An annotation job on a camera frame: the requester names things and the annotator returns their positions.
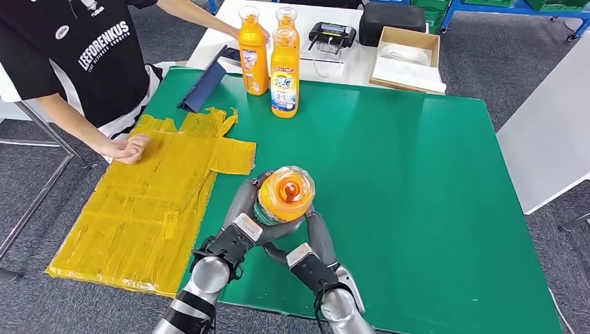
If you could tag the blue metal post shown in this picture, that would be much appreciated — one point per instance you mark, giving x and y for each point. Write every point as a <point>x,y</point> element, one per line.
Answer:
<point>213,5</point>

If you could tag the grey metal frame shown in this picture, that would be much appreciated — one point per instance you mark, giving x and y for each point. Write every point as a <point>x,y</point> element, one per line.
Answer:
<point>73,154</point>

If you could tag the person's right hand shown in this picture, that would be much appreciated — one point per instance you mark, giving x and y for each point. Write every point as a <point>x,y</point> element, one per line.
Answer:
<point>125,150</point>

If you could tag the white table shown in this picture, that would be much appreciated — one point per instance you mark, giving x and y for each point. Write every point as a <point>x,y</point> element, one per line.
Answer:
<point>548,138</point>
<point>216,27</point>

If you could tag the black remote controller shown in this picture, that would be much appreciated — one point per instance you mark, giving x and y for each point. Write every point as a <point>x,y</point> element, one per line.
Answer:
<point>332,33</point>

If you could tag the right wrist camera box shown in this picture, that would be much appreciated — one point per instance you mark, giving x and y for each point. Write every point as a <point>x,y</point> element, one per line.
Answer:
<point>311,269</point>

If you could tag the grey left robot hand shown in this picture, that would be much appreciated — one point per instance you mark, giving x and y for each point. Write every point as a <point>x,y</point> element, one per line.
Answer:
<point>242,205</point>

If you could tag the person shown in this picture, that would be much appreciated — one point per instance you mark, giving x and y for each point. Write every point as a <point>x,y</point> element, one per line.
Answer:
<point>92,46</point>

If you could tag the person's left forearm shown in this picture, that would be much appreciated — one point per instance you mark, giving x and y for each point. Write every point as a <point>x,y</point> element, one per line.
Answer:
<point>198,16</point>

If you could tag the black carry case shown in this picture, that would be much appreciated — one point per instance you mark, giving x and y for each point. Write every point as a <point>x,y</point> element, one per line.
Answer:
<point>392,24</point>

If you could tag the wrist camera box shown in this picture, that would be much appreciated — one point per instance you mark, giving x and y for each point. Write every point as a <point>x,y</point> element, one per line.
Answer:
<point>311,269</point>
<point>230,244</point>

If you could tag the black table foot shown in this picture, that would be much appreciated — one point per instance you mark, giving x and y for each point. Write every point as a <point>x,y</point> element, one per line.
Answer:
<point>576,225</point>

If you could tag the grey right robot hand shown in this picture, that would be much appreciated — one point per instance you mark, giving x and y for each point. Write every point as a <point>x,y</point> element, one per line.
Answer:
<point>320,237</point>

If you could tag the white foam sheet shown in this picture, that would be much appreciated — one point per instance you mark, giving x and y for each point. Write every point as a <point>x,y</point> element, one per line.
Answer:
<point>408,76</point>

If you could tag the green plastic crate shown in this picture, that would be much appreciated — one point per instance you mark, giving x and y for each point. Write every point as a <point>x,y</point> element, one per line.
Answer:
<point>433,14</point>
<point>557,4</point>
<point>488,2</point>

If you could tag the white oval pad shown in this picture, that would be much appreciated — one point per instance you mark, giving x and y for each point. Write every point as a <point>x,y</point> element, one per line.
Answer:
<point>408,54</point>

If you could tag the open cardboard box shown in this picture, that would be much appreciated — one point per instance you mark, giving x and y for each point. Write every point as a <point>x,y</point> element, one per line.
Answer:
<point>403,37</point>

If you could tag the person's right forearm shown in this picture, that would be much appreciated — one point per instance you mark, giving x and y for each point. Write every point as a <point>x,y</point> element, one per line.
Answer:
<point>69,120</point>

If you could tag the person's left hand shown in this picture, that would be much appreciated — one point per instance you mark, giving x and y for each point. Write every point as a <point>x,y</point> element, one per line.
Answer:
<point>235,33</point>

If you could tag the white-cased smartphone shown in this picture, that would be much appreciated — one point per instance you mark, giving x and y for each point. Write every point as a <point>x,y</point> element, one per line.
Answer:
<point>232,54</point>

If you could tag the blue tablet case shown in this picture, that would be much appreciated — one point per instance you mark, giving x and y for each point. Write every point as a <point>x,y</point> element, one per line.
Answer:
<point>203,87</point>

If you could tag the yellow taped cardboard sheet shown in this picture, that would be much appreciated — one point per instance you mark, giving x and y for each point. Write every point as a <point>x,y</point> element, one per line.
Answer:
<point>138,203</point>

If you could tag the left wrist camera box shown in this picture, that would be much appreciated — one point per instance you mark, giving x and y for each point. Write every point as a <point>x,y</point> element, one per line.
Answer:
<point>230,244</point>

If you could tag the blue metal rack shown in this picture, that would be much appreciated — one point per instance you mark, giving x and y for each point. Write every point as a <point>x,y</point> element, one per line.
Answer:
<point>521,9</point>

